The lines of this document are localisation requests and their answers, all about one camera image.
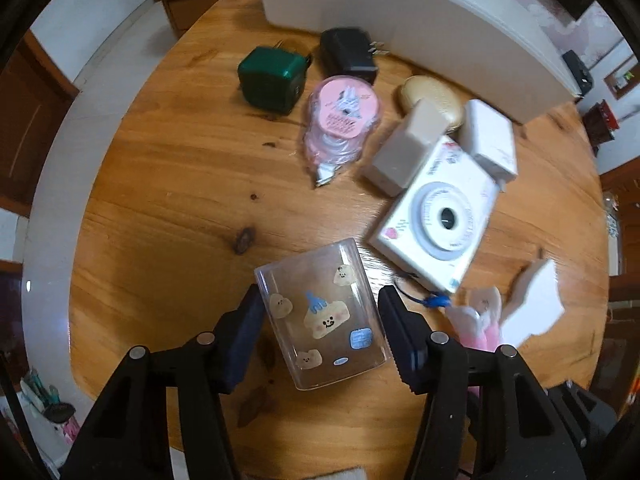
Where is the black plug adapter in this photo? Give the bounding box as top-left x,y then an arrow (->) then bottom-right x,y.
318,26 -> 391,86

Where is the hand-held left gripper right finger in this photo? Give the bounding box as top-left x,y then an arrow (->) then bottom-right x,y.
377,285 -> 588,480

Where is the red and black appliance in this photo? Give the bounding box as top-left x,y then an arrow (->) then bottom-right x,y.
584,100 -> 621,147

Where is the pink and white tube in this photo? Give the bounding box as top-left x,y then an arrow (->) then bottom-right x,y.
445,286 -> 502,352

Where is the black speaker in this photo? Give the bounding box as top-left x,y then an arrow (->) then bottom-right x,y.
561,50 -> 594,96

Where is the green plug adapter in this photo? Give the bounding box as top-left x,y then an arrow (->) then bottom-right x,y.
237,40 -> 313,116

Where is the clear box with cartoon stickers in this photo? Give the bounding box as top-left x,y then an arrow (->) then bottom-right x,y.
254,238 -> 392,392

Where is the white plastic bin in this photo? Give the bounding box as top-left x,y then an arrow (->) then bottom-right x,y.
254,0 -> 583,126

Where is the gold oval compact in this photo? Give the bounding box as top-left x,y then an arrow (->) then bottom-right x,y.
400,75 -> 466,133

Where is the white compact camera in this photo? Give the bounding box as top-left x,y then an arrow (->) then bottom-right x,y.
369,135 -> 501,311

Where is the small white box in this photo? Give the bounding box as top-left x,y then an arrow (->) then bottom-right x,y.
457,99 -> 519,184

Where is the wooden wall frame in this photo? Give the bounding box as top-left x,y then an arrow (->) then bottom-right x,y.
603,56 -> 640,100

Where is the cup of brushes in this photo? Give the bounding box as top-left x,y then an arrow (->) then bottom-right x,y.
20,367 -> 81,443

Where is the wooden door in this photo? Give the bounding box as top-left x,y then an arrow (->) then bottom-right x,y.
0,30 -> 81,218

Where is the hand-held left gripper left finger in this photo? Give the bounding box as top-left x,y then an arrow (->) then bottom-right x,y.
60,284 -> 266,480

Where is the small wooden cabinet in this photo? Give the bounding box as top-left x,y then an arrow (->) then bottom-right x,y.
154,0 -> 241,38

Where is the beige rectangular block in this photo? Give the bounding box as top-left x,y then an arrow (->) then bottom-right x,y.
361,98 -> 453,198

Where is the pink tape roll pack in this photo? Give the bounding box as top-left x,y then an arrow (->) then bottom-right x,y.
300,74 -> 386,190

